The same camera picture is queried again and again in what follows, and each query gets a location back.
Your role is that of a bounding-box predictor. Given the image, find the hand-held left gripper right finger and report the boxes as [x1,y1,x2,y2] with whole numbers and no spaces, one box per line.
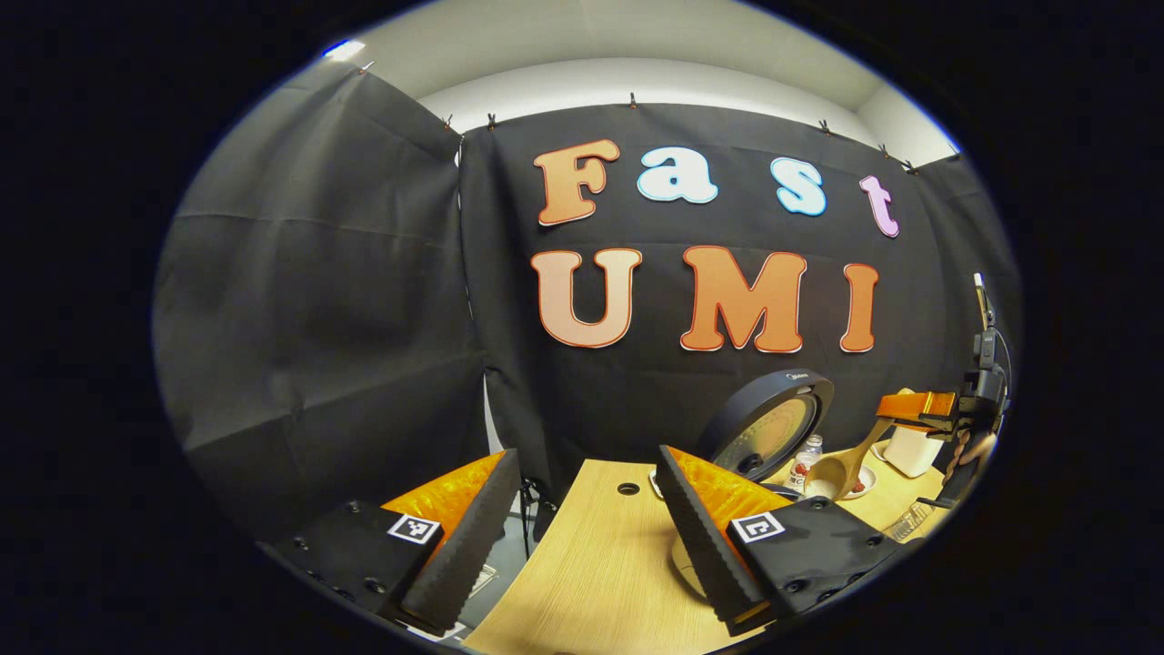
[655,445,903,638]

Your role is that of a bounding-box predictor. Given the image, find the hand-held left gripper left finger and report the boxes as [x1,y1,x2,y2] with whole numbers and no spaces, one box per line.
[257,448,524,640]

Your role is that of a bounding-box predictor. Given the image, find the wooden spoon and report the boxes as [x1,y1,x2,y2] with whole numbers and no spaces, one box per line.
[804,414,897,501]

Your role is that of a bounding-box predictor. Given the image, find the wire chopstick holder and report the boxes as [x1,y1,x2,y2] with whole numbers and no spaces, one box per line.
[880,499,938,544]

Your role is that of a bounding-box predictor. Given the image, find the black rice cooker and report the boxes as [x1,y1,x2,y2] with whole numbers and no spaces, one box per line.
[671,368,836,601]

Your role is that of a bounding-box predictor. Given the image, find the white toaster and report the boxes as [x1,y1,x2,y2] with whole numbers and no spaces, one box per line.
[882,389,951,479]

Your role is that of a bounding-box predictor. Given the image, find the small clear drink bottle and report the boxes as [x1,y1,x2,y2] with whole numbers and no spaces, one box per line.
[787,434,824,494]

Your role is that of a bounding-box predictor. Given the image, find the black backdrop cloth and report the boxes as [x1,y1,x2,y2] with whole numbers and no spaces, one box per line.
[153,59,1024,538]

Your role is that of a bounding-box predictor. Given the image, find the row of backdrop clips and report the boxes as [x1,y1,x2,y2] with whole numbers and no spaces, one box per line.
[359,59,963,174]

